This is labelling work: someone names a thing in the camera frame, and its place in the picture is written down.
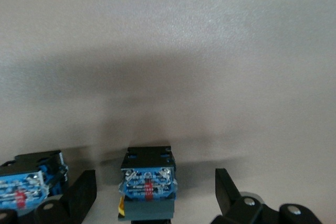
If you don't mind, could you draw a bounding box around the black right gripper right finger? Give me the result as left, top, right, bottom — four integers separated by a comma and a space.
211, 168, 323, 224

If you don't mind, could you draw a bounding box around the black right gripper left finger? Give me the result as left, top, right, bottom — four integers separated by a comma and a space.
0, 169, 97, 224

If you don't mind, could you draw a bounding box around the green push button switch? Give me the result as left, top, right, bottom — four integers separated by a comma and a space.
0, 150, 69, 217

